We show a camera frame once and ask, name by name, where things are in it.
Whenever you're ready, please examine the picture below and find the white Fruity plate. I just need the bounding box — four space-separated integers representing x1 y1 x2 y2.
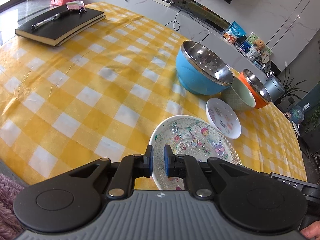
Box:
148 114 241 191

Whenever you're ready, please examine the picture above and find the small white sticker dish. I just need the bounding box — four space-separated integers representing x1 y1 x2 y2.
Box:
206 98 241 139

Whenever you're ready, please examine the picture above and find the green ceramic bowl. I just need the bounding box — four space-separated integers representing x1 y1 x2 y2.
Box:
221 77 256 112

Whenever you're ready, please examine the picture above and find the blue steel bowl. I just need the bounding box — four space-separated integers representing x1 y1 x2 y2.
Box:
176 40 234 95

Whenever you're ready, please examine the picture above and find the orange steel bowl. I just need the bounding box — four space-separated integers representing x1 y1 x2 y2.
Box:
239 69 272 109

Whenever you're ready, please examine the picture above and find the person's hand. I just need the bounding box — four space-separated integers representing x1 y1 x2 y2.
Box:
300 223 320 239

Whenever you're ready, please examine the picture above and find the yellow checked tablecloth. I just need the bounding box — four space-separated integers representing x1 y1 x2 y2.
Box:
0 2 308 190

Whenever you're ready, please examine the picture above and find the water jug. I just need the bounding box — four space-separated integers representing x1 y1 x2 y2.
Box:
289 103 310 125

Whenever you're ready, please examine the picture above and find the tall floor plant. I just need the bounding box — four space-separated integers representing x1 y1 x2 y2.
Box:
275 61 310 107

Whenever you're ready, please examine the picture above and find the grey trash bin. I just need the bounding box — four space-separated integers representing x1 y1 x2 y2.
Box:
264 75 285 102

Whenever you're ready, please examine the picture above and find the teddy bear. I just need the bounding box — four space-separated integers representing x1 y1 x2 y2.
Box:
246 38 265 62

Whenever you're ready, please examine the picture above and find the blue snack bag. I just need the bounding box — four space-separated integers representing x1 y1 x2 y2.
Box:
222 21 246 44

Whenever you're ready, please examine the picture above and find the green picture book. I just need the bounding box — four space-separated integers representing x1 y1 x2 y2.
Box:
246 33 273 55

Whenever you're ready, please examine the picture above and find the black notebook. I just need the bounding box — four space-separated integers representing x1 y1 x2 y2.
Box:
15 5 105 46

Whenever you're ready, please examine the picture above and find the pink binder clip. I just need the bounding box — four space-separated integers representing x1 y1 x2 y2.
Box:
66 1 86 14

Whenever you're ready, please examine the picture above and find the black pen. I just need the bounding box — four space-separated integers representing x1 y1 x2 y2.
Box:
31 10 71 31

